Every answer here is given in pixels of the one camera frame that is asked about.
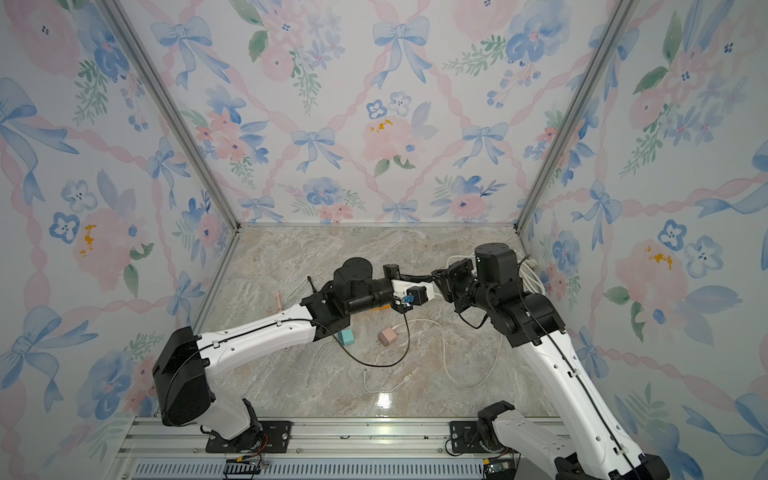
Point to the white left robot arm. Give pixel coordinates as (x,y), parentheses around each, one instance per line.
(190,364)

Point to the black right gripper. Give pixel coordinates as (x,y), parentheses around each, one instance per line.
(447,279)

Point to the teal charger adapter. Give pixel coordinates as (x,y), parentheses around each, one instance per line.
(346,337)

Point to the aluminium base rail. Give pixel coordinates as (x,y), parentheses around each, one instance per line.
(375,448)

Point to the pink charger adapter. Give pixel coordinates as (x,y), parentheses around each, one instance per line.
(387,336)

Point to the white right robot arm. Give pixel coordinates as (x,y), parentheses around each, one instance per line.
(552,360)

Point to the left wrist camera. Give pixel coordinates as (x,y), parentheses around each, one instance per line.
(417,295)

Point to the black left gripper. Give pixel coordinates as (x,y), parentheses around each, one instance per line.
(390,273)

